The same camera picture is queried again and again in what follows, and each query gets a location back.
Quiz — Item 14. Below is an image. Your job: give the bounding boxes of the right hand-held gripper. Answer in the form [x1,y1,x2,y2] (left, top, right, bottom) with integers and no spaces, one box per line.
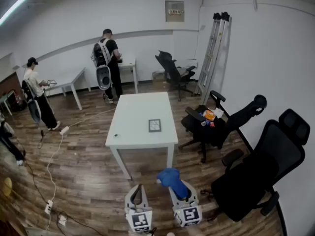
[169,180,203,228]

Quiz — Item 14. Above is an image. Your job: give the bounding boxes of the yellow object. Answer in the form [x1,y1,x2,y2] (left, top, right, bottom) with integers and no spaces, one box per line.
[2,177,13,197]

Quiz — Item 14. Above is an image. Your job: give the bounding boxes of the grey wall electrical panel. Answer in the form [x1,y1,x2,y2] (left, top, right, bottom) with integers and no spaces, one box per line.
[164,0,185,23]

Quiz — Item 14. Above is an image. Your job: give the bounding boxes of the aluminium ladder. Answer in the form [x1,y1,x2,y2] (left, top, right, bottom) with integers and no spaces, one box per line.
[194,11,232,105]

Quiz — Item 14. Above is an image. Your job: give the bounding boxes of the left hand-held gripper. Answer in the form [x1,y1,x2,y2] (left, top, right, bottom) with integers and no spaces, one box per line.
[125,184,154,233]

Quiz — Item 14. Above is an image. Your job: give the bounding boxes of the thin wall cable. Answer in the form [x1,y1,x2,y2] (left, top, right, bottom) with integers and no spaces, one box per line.
[195,5,205,60]

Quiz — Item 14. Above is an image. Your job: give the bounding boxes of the blue cloth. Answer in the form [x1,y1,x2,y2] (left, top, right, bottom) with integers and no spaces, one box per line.
[157,168,190,201]

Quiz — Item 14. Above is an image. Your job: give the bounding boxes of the ceiling light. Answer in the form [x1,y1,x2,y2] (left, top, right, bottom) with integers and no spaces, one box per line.
[0,0,32,26]

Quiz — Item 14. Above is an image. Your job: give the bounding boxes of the grey backpack with white shell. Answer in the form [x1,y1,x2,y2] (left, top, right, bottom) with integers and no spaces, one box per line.
[92,38,113,91]
[21,80,42,125]

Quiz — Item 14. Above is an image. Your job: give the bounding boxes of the white table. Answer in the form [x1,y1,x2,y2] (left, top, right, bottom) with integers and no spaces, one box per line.
[105,91,179,180]
[118,57,139,94]
[45,67,92,111]

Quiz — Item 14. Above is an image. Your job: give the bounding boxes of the orange snack packet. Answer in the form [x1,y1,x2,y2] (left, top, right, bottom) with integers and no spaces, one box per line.
[204,109,217,121]

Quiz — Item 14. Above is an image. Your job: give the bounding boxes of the white cable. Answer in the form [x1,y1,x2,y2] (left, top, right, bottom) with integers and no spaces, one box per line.
[45,108,116,231]

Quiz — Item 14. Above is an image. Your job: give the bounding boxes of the black office chair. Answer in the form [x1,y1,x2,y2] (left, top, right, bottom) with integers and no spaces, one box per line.
[178,90,268,163]
[200,109,311,222]
[155,50,196,102]

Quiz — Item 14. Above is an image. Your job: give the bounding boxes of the black cable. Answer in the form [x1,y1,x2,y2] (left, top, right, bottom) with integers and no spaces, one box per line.
[23,161,99,236]

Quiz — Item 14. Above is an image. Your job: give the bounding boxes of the cardboard box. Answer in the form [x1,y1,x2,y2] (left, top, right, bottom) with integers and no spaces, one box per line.
[152,70,168,84]

